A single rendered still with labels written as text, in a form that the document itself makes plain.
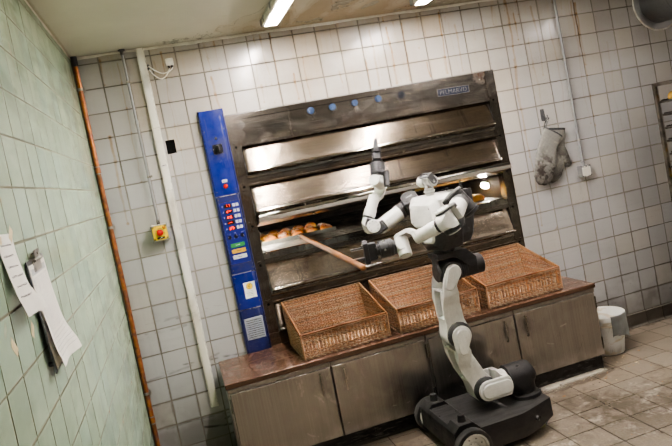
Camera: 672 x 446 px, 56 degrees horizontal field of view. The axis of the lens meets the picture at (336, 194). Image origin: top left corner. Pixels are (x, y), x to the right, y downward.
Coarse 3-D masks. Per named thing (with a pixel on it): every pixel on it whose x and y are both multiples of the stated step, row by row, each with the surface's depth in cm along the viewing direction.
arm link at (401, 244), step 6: (390, 240) 310; (396, 240) 310; (402, 240) 310; (408, 240) 313; (390, 246) 308; (396, 246) 309; (402, 246) 309; (408, 246) 309; (390, 252) 308; (396, 252) 311; (402, 252) 307; (408, 252) 307; (402, 258) 311
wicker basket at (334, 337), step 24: (336, 288) 418; (360, 288) 420; (288, 312) 395; (312, 312) 411; (336, 312) 414; (360, 312) 418; (384, 312) 379; (312, 336) 367; (336, 336) 400; (360, 336) 375; (384, 336) 379
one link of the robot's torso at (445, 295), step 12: (432, 276) 355; (444, 276) 340; (456, 276) 341; (432, 288) 354; (444, 288) 340; (456, 288) 342; (444, 300) 340; (456, 300) 344; (444, 312) 343; (456, 312) 345; (444, 324) 346; (456, 324) 343; (444, 336) 347
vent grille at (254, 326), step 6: (252, 318) 405; (258, 318) 406; (246, 324) 404; (252, 324) 405; (258, 324) 406; (246, 330) 404; (252, 330) 405; (258, 330) 406; (264, 330) 407; (252, 336) 405; (258, 336) 406; (264, 336) 407
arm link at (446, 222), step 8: (440, 216) 301; (448, 216) 300; (432, 224) 301; (440, 224) 299; (448, 224) 299; (456, 224) 301; (416, 232) 306; (424, 232) 303; (432, 232) 301; (440, 232) 302; (448, 232) 301; (424, 240) 306
